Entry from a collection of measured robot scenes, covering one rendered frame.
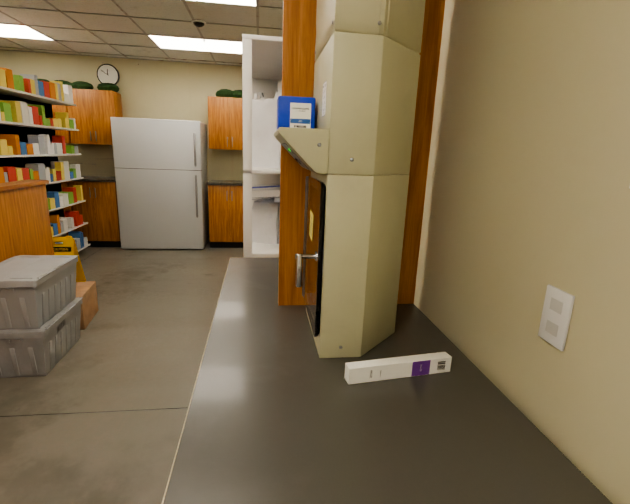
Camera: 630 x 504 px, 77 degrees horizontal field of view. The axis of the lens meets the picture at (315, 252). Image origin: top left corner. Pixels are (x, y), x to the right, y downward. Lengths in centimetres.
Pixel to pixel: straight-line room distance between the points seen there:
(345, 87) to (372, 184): 22
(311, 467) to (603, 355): 54
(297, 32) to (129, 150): 489
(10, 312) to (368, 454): 258
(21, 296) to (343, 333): 228
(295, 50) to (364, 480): 112
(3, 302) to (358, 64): 258
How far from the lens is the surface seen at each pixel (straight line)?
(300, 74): 132
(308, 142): 93
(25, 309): 301
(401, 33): 107
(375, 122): 96
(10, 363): 321
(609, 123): 87
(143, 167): 602
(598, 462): 93
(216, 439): 83
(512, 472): 85
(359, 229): 97
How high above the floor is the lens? 146
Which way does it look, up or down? 14 degrees down
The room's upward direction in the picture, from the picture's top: 2 degrees clockwise
